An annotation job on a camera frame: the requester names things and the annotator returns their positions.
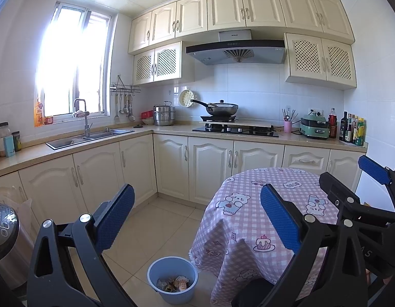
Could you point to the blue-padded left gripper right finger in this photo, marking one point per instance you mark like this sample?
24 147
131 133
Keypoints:
341 280

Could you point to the pink checkered bear tablecloth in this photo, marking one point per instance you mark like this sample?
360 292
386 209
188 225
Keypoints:
236 241

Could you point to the person's right hand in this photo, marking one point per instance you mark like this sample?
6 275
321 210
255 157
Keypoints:
375 284

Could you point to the steel kitchen sink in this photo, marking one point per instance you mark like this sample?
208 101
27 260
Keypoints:
80 139

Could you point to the red bowl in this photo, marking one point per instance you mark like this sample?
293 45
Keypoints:
147 114

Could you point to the pink utensil holder cup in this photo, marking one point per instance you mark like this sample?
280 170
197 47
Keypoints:
287 126

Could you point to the cream lower kitchen cabinets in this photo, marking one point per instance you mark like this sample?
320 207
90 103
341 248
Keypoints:
71 176

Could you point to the cream round strainer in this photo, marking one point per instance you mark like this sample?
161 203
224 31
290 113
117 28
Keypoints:
186 98

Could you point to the stainless steel steamer pot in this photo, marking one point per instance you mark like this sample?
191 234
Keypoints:
164 115

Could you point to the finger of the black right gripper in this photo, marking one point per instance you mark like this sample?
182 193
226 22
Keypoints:
338 194

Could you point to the black gas stove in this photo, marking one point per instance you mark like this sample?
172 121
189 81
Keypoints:
232 125

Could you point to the grey rice cooker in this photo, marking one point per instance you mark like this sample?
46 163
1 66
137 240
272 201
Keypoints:
15 249

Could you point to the steel sink faucet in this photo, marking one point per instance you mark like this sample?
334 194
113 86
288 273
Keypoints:
82 114

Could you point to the kitchen window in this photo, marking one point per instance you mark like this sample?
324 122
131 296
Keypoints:
71 75

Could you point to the dark soy sauce bottle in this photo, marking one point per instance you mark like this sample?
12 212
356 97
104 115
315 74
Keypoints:
343 127

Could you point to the green yellow oil bottle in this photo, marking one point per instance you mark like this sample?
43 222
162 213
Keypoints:
360 132

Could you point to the wall utensil rack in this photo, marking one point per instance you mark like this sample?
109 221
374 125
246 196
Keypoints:
123 96

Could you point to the cream upper cabinets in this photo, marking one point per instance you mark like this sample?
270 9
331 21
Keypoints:
312 39

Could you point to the blue plastic trash bin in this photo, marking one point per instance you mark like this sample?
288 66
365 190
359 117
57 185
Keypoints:
174 278

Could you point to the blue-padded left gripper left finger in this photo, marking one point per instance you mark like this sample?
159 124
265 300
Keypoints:
52 279

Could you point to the black frying pan with lid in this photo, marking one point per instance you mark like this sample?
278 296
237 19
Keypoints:
218 109

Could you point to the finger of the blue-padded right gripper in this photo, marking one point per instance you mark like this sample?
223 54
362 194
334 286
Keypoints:
374 170

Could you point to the range hood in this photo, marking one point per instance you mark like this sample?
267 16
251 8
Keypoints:
238 46

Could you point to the green electric cooker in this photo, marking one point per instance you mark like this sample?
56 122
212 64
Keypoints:
314 125

